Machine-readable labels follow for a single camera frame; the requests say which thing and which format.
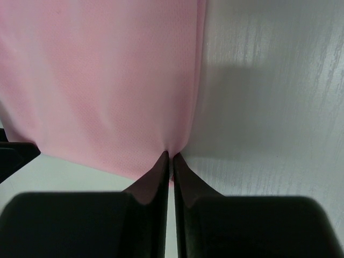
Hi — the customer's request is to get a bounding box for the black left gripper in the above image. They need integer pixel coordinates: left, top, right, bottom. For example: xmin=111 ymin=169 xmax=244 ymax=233
xmin=0 ymin=128 xmax=40 ymax=183

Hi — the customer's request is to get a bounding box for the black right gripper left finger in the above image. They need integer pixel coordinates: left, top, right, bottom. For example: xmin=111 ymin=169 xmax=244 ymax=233
xmin=1 ymin=152 xmax=169 ymax=257

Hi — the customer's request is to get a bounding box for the pink t shirt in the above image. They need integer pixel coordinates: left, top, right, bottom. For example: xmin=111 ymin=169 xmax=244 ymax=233
xmin=1 ymin=1 xmax=206 ymax=178

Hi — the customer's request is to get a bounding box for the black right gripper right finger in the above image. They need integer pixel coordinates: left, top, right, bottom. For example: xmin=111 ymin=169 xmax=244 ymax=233
xmin=173 ymin=154 xmax=339 ymax=257

